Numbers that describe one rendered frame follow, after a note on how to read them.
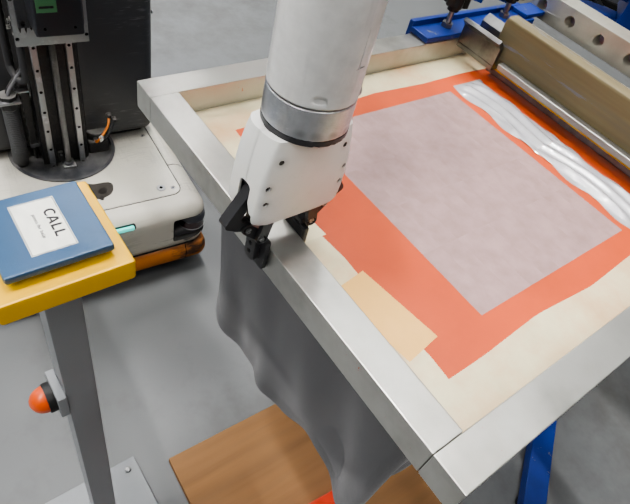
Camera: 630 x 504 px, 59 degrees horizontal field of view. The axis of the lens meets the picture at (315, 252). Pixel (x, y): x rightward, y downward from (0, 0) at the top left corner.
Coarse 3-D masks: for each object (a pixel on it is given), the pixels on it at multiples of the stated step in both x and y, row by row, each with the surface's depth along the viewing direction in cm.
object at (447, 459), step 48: (384, 48) 88; (432, 48) 94; (144, 96) 68; (192, 96) 70; (240, 96) 75; (192, 144) 63; (288, 240) 56; (288, 288) 54; (336, 288) 53; (336, 336) 50; (624, 336) 57; (384, 384) 47; (528, 384) 50; (576, 384) 52; (432, 432) 45; (480, 432) 46; (528, 432) 47; (432, 480) 45; (480, 480) 43
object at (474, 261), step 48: (576, 144) 88; (432, 192) 72; (480, 192) 74; (528, 192) 76; (576, 192) 79; (336, 240) 62; (384, 240) 64; (432, 240) 66; (480, 240) 67; (528, 240) 69; (576, 240) 71; (624, 240) 74; (384, 288) 59; (432, 288) 61; (480, 288) 62; (528, 288) 64; (576, 288) 65; (480, 336) 58
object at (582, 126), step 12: (504, 72) 91; (516, 72) 91; (528, 84) 89; (540, 96) 88; (552, 108) 87; (564, 108) 86; (576, 120) 84; (588, 132) 83; (600, 144) 83; (612, 144) 82; (624, 156) 80
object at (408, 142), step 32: (384, 96) 85; (416, 96) 87; (448, 96) 89; (512, 96) 94; (352, 128) 77; (384, 128) 79; (416, 128) 81; (448, 128) 83; (480, 128) 85; (544, 128) 89; (352, 160) 73; (384, 160) 74; (416, 160) 76; (448, 160) 77; (480, 160) 79; (512, 160) 81; (352, 192) 68; (384, 192) 70; (416, 192) 71; (320, 224) 64
